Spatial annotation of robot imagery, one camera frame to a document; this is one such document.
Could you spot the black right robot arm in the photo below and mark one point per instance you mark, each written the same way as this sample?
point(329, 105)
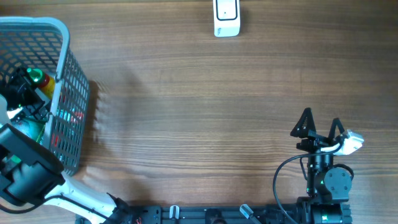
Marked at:
point(328, 184)

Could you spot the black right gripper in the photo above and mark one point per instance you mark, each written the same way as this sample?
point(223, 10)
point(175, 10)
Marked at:
point(316, 141)

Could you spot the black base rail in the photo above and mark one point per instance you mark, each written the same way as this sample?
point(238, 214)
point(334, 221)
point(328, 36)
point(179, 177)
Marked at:
point(268, 214)

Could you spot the white barcode scanner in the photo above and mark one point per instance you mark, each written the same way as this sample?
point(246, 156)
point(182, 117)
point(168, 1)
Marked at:
point(227, 19)

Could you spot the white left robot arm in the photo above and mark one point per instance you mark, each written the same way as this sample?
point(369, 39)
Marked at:
point(31, 176)

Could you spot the green 3M gloves packet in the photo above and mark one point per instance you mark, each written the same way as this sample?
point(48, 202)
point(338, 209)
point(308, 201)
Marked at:
point(32, 128)

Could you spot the red sauce bottle green cap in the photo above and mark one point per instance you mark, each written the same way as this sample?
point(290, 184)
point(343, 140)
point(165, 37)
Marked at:
point(41, 80)

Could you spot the grey plastic basket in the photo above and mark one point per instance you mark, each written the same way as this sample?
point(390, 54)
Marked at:
point(44, 43)

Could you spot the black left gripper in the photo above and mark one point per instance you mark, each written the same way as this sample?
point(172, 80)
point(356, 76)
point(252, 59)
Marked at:
point(18, 76)

